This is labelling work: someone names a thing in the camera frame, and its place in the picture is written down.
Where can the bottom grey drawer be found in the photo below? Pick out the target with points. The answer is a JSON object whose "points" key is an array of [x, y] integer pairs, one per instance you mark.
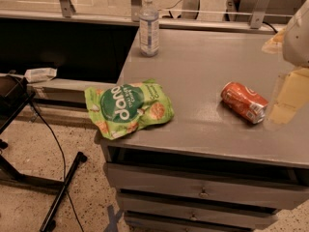
{"points": [[168, 224]]}

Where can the white crumpled packet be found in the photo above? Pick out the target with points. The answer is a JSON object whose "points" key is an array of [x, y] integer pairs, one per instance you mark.
{"points": [[40, 74]]}

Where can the metal railing bracket right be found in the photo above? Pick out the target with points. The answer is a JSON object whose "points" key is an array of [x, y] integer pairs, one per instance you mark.
{"points": [[258, 14]]}

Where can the grey drawer cabinet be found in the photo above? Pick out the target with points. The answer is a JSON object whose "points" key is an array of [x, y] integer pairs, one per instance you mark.
{"points": [[205, 136]]}

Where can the grey drawer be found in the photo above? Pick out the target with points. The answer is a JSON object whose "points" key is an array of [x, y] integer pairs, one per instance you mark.
{"points": [[168, 224], [194, 211], [208, 187]]}

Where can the red coke can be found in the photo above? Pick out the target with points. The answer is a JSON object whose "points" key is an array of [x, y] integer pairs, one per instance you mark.
{"points": [[245, 102]]}

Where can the black stand frame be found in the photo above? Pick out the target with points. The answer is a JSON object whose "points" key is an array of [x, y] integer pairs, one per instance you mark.
{"points": [[13, 99]]}

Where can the clear plastic water bottle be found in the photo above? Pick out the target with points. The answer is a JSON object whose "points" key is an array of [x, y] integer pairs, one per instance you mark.
{"points": [[149, 28]]}

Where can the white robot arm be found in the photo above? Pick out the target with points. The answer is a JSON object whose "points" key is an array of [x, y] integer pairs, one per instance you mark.
{"points": [[295, 45]]}

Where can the metal railing bracket middle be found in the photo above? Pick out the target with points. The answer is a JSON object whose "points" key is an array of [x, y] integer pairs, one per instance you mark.
{"points": [[135, 8]]}

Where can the metal railing bracket left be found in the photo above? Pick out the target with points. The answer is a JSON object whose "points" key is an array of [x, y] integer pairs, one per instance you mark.
{"points": [[67, 8]]}

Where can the middle grey drawer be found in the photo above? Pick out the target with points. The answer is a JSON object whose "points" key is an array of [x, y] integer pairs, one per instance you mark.
{"points": [[194, 211]]}

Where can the metal railing bracket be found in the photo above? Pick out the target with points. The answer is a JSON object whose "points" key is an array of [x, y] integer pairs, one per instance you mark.
{"points": [[258, 14], [135, 8], [67, 8]]}

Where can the green chip bag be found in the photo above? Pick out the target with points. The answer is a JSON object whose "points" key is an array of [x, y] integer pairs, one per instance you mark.
{"points": [[127, 108]]}

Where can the top grey drawer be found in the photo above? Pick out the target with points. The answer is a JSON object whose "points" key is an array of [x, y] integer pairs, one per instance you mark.
{"points": [[208, 187]]}

